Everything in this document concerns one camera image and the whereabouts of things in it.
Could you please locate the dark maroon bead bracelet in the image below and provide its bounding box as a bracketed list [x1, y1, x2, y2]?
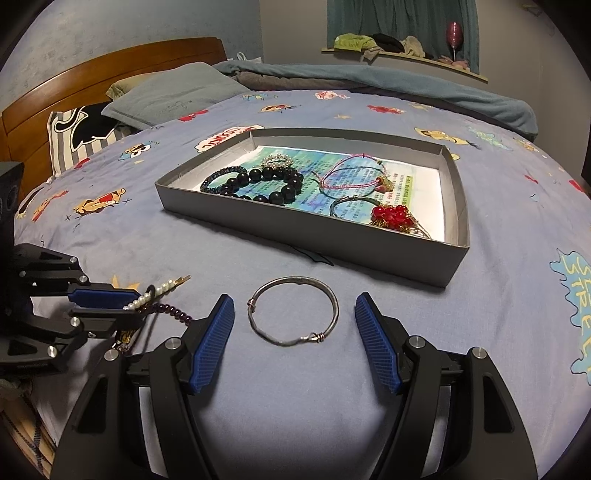
[138, 301, 195, 326]

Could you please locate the pearl hair clip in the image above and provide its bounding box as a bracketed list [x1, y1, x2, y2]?
[122, 275, 190, 311]

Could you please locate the small dark blue bead bracelet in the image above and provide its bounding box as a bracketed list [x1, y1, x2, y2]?
[199, 165, 250, 195]

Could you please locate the silver wire bangle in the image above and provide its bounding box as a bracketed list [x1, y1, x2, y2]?
[246, 276, 341, 348]

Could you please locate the red bead gold chain jewelry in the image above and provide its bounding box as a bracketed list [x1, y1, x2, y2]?
[370, 204, 431, 239]

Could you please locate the large black bead bracelet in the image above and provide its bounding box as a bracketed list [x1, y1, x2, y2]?
[220, 165, 305, 206]

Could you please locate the sparkly silver bracelet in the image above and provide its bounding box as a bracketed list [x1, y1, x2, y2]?
[260, 153, 296, 171]

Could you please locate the pink string bracelet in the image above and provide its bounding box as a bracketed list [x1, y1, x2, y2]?
[310, 153, 396, 194]

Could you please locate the striped black white pillow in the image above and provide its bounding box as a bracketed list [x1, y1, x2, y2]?
[47, 102, 136, 177]

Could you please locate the grey shallow cardboard box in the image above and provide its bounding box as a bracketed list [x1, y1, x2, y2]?
[155, 128, 470, 287]

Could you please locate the blue cartoon bedsheet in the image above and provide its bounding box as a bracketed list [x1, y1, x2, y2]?
[13, 89, 591, 480]

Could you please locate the wooden headboard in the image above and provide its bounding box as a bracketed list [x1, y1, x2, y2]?
[1, 37, 226, 199]

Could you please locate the grey-blue pillow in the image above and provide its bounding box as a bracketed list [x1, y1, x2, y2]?
[102, 62, 249, 130]

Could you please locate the olive pillow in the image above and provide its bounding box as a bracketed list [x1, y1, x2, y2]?
[105, 72, 155, 101]

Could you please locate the green thin bangle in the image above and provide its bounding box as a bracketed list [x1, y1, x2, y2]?
[329, 195, 383, 219]

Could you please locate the printed blue green paper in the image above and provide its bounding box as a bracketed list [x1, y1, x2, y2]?
[188, 145, 445, 241]

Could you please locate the teal folded blanket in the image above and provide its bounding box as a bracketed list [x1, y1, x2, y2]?
[214, 60, 539, 140]

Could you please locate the wooden window sill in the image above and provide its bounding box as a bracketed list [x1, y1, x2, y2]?
[321, 47, 489, 84]

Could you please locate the green cloth on sill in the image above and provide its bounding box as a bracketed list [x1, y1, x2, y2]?
[334, 33, 379, 53]

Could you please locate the beige cloth on sill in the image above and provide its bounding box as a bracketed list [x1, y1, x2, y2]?
[401, 35, 426, 58]

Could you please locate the black cloth on sill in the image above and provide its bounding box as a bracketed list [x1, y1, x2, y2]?
[372, 33, 405, 53]

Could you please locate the pink balloon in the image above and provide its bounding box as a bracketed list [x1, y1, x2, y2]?
[446, 21, 464, 60]

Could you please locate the teal curtain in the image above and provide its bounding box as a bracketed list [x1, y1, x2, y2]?
[327, 0, 480, 73]

